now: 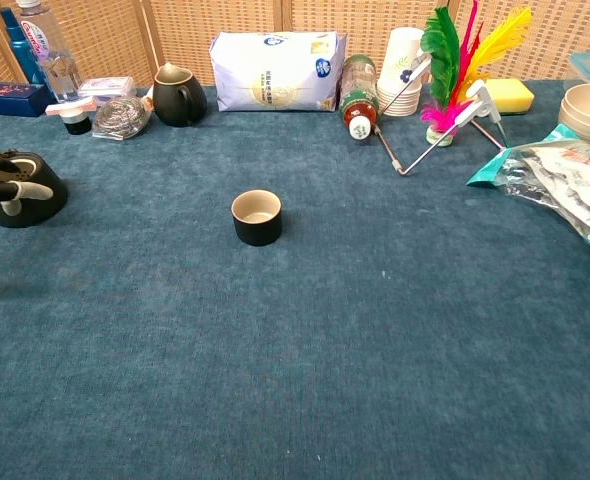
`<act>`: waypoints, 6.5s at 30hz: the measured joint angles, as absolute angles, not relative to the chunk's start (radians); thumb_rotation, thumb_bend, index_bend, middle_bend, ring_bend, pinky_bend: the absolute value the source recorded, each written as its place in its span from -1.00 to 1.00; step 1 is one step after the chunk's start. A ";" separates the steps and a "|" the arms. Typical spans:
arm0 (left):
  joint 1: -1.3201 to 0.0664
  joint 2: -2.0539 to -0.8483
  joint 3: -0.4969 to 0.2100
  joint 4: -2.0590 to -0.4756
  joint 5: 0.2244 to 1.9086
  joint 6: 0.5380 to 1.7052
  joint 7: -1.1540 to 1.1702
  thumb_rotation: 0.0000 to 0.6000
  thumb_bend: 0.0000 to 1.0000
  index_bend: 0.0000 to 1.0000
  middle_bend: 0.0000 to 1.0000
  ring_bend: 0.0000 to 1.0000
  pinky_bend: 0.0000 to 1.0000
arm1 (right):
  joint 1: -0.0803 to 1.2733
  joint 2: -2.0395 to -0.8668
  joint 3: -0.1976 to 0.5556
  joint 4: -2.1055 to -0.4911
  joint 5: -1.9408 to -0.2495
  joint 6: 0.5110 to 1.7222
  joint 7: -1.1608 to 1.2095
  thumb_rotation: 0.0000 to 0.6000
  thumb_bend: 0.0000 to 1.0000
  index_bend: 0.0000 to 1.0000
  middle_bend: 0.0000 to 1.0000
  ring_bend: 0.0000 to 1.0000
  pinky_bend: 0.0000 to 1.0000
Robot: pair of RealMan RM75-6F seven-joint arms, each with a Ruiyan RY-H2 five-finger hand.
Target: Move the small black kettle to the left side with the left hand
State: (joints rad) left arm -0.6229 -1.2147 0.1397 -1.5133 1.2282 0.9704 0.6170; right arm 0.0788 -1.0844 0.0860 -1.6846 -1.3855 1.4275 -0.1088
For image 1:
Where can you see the black teapot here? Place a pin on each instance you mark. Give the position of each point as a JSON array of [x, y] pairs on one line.
[[45, 210]]

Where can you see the dark blue box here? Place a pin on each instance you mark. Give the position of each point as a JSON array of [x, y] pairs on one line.
[[5, 97]]

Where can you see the small black jar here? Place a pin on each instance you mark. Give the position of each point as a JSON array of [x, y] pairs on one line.
[[77, 125]]

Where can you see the pink white flat pack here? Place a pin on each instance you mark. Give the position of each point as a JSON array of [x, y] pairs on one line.
[[70, 106]]

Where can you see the clear water bottle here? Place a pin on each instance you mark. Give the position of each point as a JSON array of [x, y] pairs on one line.
[[57, 70]]

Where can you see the blue plastic bottle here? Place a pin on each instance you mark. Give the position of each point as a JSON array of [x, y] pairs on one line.
[[19, 47]]

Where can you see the steel wool scrubber bag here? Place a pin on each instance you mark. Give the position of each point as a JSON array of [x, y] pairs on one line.
[[122, 117]]

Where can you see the clear purple soap box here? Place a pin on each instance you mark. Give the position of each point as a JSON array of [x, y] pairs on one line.
[[107, 87]]

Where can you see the black ceramic pitcher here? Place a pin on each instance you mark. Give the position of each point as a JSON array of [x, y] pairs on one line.
[[170, 102]]

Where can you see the woven bamboo folding screen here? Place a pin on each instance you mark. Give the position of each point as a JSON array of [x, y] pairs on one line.
[[185, 30]]

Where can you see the black teacup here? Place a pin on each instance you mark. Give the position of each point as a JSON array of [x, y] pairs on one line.
[[257, 227]]

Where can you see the white tissue pack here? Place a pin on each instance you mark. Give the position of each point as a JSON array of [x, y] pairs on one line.
[[275, 70]]

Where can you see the blue table cloth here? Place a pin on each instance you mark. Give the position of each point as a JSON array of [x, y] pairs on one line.
[[295, 350]]

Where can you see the brown tea bottle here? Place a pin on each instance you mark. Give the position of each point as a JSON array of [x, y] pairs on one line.
[[359, 95]]

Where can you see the white paper cup stack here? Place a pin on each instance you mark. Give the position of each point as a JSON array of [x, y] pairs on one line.
[[400, 65]]

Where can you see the colourful feather shuttlecock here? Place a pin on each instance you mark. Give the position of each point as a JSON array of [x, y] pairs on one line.
[[445, 60]]

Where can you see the yellow sponge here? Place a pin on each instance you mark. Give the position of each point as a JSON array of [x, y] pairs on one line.
[[512, 95]]

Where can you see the teal clear snack bag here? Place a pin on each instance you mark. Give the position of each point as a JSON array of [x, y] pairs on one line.
[[560, 175]]

